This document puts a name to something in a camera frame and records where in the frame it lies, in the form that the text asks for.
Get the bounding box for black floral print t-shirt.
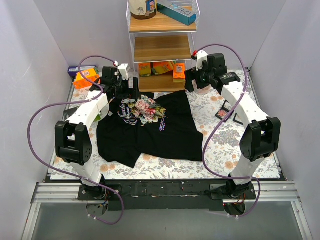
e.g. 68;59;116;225
96;90;204;168

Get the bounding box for white wire wooden shelf rack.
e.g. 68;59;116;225
125;0;202;94

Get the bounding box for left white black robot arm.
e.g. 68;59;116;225
55;63;141;200

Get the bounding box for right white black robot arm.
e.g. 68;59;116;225
185;50;281;199

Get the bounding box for orange card box on shelf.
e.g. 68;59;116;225
173;62;186;83

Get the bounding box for toilet paper roll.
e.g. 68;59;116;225
195;85;212;95

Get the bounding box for yellow green sponge pack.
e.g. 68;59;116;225
138;62;152;77

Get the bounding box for orange box on mat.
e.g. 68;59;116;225
73;68;100;90

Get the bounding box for black green product box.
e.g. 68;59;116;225
63;107;79;120

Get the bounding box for floral patterned table mat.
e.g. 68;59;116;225
49;69;282;181

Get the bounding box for teal rectangular box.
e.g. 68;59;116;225
157;0;197;26

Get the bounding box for cream brown cartoon canister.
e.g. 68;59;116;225
128;0;157;20

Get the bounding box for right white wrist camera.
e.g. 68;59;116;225
191;50;208;71

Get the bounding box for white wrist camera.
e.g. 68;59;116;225
117;63;130;81
191;50;208;71

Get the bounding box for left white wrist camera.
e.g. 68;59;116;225
117;63;130;81

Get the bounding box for black frame left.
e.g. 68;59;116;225
215;100;232;120

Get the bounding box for black frame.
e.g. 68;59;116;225
215;100;232;120
233;113;244;126

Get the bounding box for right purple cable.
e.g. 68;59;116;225
197;44;261;219

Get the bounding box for purple cable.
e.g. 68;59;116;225
197;44;261;219
27;55;125;225

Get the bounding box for purple box at wall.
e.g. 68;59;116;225
67;65;98;78

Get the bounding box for black frame right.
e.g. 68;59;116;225
233;113;244;126

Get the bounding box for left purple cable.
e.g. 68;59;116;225
27;55;125;225

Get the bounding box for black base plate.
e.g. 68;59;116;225
77;179;256;211

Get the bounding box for aluminium rail frame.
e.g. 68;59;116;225
22;181;313;240

